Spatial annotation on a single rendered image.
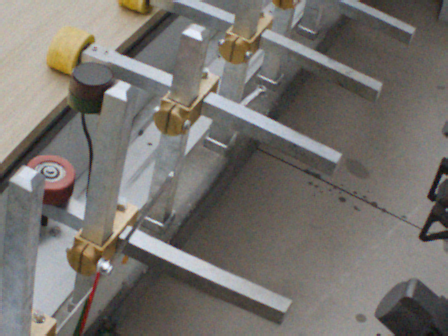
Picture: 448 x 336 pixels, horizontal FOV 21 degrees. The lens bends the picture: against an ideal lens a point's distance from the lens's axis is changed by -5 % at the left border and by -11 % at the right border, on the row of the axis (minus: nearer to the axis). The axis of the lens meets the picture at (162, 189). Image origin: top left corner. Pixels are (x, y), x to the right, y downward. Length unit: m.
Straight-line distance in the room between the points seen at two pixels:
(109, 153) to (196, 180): 0.53
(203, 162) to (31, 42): 0.40
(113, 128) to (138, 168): 0.67
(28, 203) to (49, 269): 0.66
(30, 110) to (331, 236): 1.43
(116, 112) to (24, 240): 0.25
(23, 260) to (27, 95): 0.54
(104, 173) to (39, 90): 0.34
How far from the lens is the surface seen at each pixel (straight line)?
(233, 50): 2.20
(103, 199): 1.84
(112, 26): 2.29
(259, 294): 1.90
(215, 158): 2.35
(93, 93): 1.74
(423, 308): 1.44
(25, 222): 1.57
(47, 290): 2.17
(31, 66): 2.17
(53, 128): 2.16
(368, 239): 3.36
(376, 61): 4.06
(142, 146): 2.47
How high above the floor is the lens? 2.20
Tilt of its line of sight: 41 degrees down
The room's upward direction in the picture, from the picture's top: 12 degrees clockwise
